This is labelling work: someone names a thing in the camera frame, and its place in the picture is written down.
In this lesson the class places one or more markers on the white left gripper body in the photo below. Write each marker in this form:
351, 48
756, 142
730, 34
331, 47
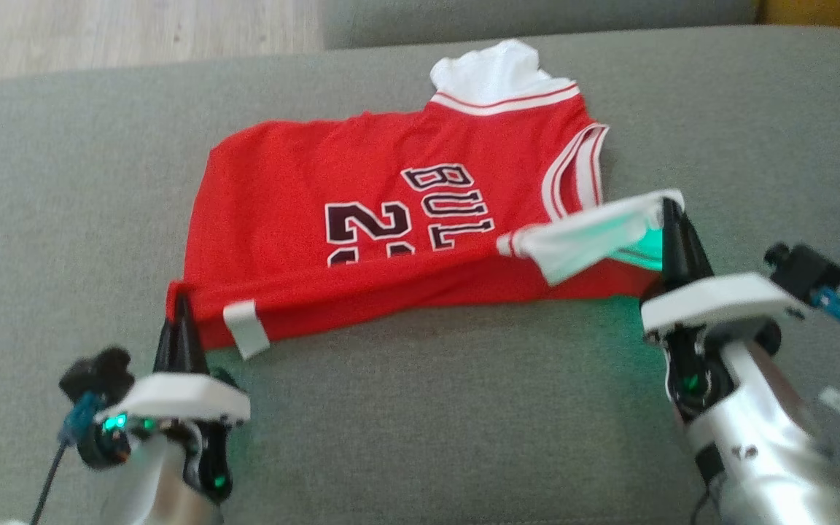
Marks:
179, 397

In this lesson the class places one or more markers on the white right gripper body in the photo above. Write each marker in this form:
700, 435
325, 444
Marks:
726, 299

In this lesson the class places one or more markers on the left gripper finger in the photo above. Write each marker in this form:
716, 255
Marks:
172, 346
194, 350

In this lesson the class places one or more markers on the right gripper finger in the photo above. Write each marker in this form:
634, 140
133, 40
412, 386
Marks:
693, 259
671, 255

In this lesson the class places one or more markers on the red white basketball jersey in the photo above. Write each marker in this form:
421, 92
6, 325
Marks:
318, 182

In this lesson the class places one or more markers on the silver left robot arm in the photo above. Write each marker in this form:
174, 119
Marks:
150, 488

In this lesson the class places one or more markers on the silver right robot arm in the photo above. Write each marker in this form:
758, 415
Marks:
770, 452

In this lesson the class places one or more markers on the grey fabric sofa seat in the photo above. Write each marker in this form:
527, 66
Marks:
420, 437

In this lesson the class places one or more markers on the grey stitched sofa cushion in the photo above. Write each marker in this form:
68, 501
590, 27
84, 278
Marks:
537, 18

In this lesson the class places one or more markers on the yellow fabric panel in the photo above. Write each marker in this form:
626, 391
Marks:
828, 13

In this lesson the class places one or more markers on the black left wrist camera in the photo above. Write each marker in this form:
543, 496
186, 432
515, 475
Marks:
99, 372

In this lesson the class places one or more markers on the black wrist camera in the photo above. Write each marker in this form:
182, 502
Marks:
99, 372
806, 270

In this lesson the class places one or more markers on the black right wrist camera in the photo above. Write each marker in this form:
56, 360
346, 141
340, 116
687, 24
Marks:
806, 270

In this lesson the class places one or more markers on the blue left camera connector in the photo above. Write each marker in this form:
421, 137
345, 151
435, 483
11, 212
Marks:
81, 419

